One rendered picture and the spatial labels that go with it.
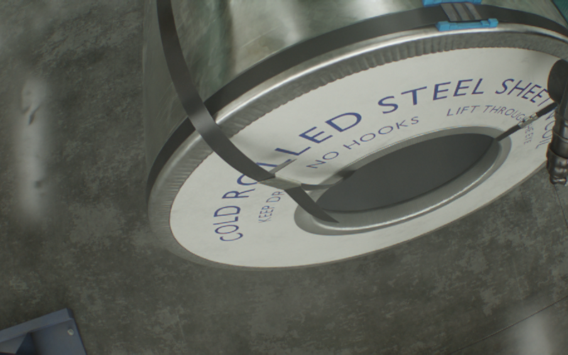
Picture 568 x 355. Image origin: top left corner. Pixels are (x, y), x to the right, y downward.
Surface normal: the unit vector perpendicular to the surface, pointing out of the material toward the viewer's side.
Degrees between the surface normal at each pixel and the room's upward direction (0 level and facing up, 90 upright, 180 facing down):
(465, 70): 90
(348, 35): 19
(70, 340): 0
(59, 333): 0
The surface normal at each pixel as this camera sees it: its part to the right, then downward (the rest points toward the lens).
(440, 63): 0.22, 0.90
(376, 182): 0.12, -0.40
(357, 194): 0.37, -0.44
